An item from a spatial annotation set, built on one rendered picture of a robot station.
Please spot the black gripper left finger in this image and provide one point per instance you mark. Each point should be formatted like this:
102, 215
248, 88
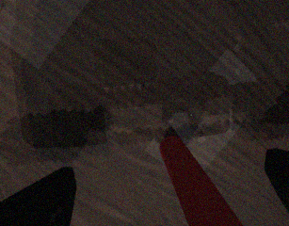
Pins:
47, 202

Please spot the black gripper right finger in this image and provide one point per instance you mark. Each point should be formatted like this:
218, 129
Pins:
277, 169

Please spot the dark red peg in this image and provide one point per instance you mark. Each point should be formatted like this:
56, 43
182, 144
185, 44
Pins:
200, 200

